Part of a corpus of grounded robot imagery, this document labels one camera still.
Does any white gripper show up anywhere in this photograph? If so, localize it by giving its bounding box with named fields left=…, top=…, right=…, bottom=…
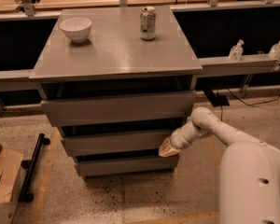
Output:
left=159, top=127, right=193, bottom=158

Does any grey drawer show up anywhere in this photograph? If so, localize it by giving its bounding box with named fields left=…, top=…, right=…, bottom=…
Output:
left=41, top=91, right=195, bottom=127
left=75, top=156, right=179, bottom=177
left=62, top=129, right=171, bottom=157

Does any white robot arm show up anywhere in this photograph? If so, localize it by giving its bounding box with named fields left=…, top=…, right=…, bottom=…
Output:
left=159, top=106, right=280, bottom=224

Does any grey bottom drawer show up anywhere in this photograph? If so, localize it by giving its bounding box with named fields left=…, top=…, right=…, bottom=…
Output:
left=75, top=156, right=179, bottom=177

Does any grey top drawer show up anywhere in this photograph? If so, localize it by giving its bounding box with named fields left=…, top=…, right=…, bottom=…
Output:
left=41, top=91, right=195, bottom=127

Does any grey drawer cabinet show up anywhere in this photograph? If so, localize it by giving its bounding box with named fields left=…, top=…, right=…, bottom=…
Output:
left=29, top=6, right=203, bottom=180

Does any clear sanitizer bottle left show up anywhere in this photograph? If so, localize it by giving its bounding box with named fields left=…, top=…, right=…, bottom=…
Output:
left=229, top=39, right=244, bottom=62

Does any clear sanitizer bottle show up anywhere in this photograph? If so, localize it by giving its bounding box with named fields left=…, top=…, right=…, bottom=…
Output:
left=229, top=39, right=244, bottom=62
left=268, top=41, right=280, bottom=60

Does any white green soda can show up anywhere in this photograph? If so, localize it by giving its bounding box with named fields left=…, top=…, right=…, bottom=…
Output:
left=140, top=6, right=156, bottom=40

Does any clear sanitizer bottle right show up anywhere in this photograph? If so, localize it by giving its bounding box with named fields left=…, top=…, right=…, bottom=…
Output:
left=268, top=41, right=280, bottom=60

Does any black metal bar stand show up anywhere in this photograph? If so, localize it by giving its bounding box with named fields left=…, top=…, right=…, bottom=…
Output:
left=18, top=133, right=50, bottom=203

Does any white ceramic bowl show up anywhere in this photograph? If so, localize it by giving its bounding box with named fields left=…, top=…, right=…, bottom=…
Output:
left=60, top=18, right=91, bottom=43

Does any brown cardboard box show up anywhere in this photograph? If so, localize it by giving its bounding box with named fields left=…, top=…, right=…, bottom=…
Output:
left=0, top=144, right=25, bottom=224

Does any grey metal rail shelf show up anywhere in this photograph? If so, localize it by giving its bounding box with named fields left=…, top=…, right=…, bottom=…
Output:
left=0, top=54, right=280, bottom=91

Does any black floor cable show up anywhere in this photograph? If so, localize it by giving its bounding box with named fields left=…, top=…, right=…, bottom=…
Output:
left=219, top=84, right=280, bottom=123

